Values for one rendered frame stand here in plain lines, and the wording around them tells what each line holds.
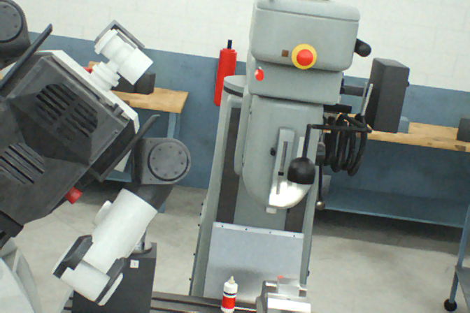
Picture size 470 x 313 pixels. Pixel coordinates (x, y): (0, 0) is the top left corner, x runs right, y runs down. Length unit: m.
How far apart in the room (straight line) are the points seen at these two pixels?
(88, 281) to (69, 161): 0.28
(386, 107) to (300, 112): 0.41
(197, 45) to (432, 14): 2.02
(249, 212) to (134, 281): 0.56
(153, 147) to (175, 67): 4.77
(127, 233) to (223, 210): 1.00
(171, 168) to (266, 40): 0.46
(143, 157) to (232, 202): 1.02
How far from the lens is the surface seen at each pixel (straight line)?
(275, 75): 1.84
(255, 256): 2.45
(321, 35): 1.74
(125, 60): 1.50
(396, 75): 2.21
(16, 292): 1.59
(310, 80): 1.85
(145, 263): 2.05
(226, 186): 2.42
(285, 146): 1.87
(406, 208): 6.08
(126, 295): 2.10
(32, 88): 1.35
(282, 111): 1.89
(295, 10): 1.73
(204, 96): 6.23
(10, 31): 1.46
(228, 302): 2.20
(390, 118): 2.23
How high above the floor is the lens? 1.93
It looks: 13 degrees down
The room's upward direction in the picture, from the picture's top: 8 degrees clockwise
